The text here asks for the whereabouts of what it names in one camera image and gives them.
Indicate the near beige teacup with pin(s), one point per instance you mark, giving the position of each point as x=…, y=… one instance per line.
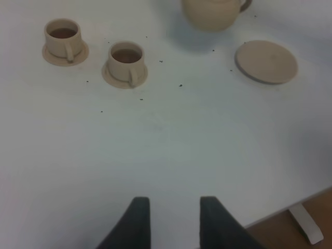
x=126, y=61

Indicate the beige ceramic teapot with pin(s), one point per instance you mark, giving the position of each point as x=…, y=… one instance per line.
x=213, y=15

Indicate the large beige teapot saucer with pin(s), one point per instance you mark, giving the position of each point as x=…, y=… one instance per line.
x=266, y=62

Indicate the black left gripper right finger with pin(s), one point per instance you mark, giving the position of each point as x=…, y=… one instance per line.
x=218, y=228

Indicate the far beige cup saucer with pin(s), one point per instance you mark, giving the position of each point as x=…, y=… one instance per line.
x=79, y=58

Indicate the beige teacup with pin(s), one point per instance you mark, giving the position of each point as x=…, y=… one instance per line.
x=126, y=61
x=63, y=39

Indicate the far beige teacup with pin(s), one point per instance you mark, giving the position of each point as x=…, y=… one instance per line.
x=63, y=39

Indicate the near beige cup saucer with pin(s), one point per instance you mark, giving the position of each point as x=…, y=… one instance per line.
x=121, y=84

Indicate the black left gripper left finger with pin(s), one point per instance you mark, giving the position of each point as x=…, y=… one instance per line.
x=133, y=229

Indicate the white table leg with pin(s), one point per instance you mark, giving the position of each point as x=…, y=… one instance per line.
x=306, y=223

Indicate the beige cup saucer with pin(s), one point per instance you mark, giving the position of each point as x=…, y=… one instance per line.
x=121, y=84
x=79, y=58

